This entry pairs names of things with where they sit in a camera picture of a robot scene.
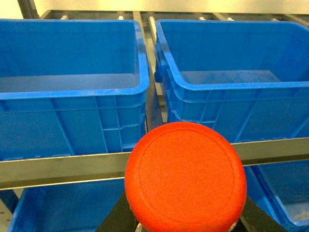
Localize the red mushroom push button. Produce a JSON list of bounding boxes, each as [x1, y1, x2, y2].
[[125, 122, 247, 232]]

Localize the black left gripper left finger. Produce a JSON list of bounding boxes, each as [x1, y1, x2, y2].
[[96, 192, 138, 232]]

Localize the lower right blue crate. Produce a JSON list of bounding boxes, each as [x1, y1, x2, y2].
[[244, 160, 309, 232]]

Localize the metal shelf rail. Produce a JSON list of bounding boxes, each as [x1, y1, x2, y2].
[[0, 138, 309, 190]]

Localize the metal rack frame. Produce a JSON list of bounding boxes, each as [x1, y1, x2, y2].
[[16, 0, 309, 136]]

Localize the lower left blue crate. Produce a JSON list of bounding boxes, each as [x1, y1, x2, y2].
[[8, 179, 124, 232]]

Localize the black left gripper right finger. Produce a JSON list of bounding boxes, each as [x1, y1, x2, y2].
[[238, 196, 286, 232]]

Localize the blue plastic crate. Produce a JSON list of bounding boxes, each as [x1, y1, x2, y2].
[[0, 19, 149, 161], [154, 20, 309, 143]]

